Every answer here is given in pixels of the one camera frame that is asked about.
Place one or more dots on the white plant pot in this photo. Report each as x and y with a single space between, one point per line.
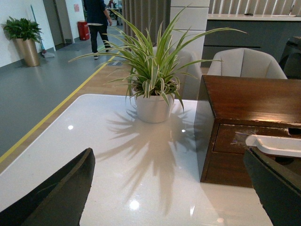
154 109

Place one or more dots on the mop with blue handle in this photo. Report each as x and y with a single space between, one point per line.
44 53

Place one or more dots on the grey armchair right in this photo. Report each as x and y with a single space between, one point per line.
245 63

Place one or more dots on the large green floor plant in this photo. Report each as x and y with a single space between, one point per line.
23 28

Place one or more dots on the dark wooden drawer cabinet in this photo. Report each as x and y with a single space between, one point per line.
240 101

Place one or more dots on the walking person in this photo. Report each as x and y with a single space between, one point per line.
98 20

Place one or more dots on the gold floor planter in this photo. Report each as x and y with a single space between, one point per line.
29 52

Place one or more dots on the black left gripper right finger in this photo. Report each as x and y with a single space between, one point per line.
278 188

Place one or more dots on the black chair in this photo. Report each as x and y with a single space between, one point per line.
291 58

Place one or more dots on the grey counter with white top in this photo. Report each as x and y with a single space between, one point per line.
266 35

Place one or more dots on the dark wooden drawer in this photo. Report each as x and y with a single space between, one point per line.
232 138

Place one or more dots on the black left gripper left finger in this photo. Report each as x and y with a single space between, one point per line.
59 200

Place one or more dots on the spider plant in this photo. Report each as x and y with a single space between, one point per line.
151 67

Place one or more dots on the red bin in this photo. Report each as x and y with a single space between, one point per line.
83 30

